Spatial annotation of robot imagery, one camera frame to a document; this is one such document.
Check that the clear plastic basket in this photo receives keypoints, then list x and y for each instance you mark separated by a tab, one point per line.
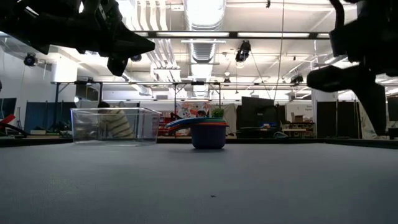
90	124

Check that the colourful wall poster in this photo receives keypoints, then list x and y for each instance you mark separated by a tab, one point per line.
186	109

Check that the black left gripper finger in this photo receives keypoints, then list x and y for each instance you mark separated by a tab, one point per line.
136	43
116	67

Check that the black metal frame stand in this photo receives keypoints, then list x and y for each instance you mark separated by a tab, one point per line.
56	102
175	96

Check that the green plastic measuring cup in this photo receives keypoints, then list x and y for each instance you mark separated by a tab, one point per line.
217	119

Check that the person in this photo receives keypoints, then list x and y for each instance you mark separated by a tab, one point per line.
116	124
201	114

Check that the red flat object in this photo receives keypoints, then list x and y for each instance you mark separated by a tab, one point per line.
7	119

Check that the black partition panel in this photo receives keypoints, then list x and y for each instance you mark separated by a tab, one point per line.
326	119

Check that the teal plastic measuring cup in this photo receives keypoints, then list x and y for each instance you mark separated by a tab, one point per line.
219	121

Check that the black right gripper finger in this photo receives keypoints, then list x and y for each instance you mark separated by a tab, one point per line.
373	109
335	79

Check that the blue plastic measuring cup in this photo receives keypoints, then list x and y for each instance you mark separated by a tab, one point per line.
199	118

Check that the cardboard box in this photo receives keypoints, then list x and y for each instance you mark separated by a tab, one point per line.
298	118

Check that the silver ventilation duct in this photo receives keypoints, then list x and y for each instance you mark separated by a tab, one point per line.
205	18

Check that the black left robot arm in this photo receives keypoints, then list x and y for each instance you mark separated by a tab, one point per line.
12	18

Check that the orange plastic measuring cup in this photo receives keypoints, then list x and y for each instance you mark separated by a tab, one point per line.
221	124

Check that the leaf print curtain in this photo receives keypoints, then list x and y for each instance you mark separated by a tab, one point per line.
363	124

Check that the green potted plant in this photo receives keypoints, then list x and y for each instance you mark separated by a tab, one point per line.
217	112

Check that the long ceiling light bar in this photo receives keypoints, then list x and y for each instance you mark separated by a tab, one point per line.
270	35

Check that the purple plastic measuring cup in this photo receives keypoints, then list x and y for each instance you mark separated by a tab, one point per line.
208	138

